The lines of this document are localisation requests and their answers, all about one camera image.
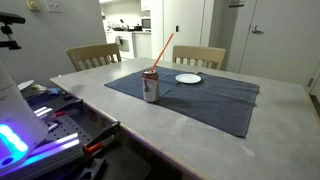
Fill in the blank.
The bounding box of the dark blue cloth mat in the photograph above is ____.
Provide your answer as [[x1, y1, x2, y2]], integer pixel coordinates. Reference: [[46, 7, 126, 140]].
[[104, 65, 261, 139]]

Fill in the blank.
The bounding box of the light wooden slat-back chair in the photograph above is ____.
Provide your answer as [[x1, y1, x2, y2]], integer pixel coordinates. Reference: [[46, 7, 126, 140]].
[[66, 42, 123, 72], [171, 45, 227, 71]]

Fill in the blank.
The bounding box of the white light switch plate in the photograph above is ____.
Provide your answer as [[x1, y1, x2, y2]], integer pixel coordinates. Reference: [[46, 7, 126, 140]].
[[45, 0, 63, 14]]

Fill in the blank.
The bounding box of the red drinking straw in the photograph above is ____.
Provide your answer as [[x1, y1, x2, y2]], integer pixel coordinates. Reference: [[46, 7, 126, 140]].
[[149, 32, 175, 73]]

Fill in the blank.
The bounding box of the black camera on stand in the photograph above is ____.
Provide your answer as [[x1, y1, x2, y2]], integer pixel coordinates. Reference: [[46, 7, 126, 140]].
[[0, 12, 27, 51]]

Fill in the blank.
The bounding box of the black perforated mounting board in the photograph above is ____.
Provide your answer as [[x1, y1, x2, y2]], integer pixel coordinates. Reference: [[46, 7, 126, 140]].
[[39, 111, 96, 146]]

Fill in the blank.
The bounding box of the small white plate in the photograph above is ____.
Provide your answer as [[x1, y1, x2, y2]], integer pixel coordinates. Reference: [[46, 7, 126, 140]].
[[175, 73, 203, 85]]

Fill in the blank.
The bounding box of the silver red soda can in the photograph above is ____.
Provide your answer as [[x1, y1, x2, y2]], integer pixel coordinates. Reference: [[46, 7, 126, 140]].
[[141, 69, 160, 103]]

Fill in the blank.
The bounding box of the grey door sign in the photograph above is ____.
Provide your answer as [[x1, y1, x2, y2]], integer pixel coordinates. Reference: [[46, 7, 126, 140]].
[[229, 0, 245, 8]]

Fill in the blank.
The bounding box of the white kitchen stove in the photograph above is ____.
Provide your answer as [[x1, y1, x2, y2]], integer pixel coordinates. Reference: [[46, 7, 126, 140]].
[[114, 30, 136, 61]]

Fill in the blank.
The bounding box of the microwave oven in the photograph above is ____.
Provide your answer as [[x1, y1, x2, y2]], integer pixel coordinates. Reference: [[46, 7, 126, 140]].
[[141, 17, 152, 29]]

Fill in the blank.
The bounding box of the metal lever door handle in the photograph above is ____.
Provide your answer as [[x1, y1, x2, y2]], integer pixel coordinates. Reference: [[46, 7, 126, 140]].
[[251, 25, 265, 35]]

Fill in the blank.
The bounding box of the white entrance door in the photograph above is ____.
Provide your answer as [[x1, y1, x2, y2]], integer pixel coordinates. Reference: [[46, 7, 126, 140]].
[[239, 0, 320, 86]]

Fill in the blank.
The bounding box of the black clamp orange grip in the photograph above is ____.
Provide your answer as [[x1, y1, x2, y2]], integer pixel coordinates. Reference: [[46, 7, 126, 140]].
[[49, 98, 84, 118], [82, 121, 122, 157]]

